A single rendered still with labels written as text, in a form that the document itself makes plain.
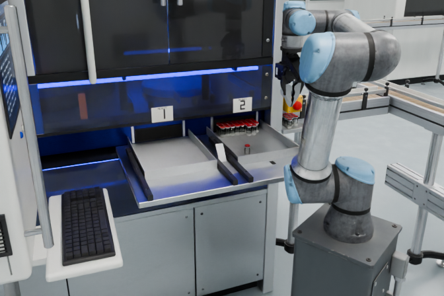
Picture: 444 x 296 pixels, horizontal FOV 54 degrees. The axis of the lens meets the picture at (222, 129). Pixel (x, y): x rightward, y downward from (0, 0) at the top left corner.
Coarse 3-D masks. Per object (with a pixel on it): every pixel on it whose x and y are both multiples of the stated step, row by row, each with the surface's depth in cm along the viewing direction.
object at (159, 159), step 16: (128, 144) 174; (144, 144) 176; (160, 144) 176; (176, 144) 176; (192, 144) 176; (144, 160) 161; (160, 160) 161; (176, 160) 161; (192, 160) 161; (208, 160) 161; (144, 176) 147; (160, 176) 148
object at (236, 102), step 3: (234, 99) 178; (237, 99) 178; (240, 99) 179; (243, 99) 179; (246, 99) 180; (249, 99) 180; (234, 102) 178; (237, 102) 179; (240, 102) 179; (243, 102) 180; (246, 102) 180; (249, 102) 181; (234, 105) 178; (237, 105) 179; (246, 105) 181; (249, 105) 181; (234, 108) 179; (237, 108) 179; (246, 108) 181; (249, 108) 182; (234, 111) 179; (237, 111) 180; (240, 111) 180; (243, 111) 181; (246, 111) 182
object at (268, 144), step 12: (264, 132) 189; (276, 132) 181; (228, 144) 176; (240, 144) 176; (252, 144) 176; (264, 144) 176; (276, 144) 176; (288, 144) 173; (240, 156) 157; (252, 156) 159; (264, 156) 161; (276, 156) 163; (288, 156) 165
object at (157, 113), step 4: (152, 108) 166; (156, 108) 167; (160, 108) 167; (164, 108) 168; (168, 108) 168; (172, 108) 169; (152, 112) 166; (156, 112) 167; (160, 112) 168; (168, 112) 169; (172, 112) 170; (152, 116) 167; (156, 116) 168; (160, 116) 168; (168, 116) 170; (172, 116) 170; (152, 120) 168; (156, 120) 168; (160, 120) 169; (164, 120) 169; (168, 120) 170
